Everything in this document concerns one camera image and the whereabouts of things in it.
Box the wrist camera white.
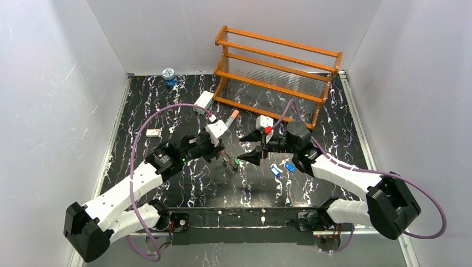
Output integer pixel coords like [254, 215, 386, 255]
[205, 114, 228, 146]
[256, 115, 274, 143]

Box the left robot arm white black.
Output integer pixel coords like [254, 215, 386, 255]
[63, 131, 224, 263]

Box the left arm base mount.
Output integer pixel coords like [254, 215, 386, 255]
[151, 212, 190, 233]

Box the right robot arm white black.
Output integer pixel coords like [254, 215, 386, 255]
[238, 120, 421, 240]

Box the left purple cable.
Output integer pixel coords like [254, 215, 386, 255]
[125, 103, 218, 263]

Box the aluminium rail frame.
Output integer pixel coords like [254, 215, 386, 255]
[68, 72, 419, 267]

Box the blue jar with lid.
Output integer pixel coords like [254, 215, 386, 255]
[162, 68, 177, 87]

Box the orange capped tube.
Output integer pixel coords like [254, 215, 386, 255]
[225, 110, 239, 128]

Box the metal key organizer ring red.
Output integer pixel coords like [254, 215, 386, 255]
[219, 150, 240, 173]

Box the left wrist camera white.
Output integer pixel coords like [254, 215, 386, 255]
[205, 114, 228, 146]

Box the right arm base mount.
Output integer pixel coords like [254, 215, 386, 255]
[289, 211, 343, 252]

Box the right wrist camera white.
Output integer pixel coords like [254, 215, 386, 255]
[256, 115, 274, 143]

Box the small white card box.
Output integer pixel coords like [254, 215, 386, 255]
[146, 129, 162, 137]

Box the orange wooden shelf rack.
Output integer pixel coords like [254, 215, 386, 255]
[213, 25, 343, 130]

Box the white red box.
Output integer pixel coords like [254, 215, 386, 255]
[193, 91, 214, 115]

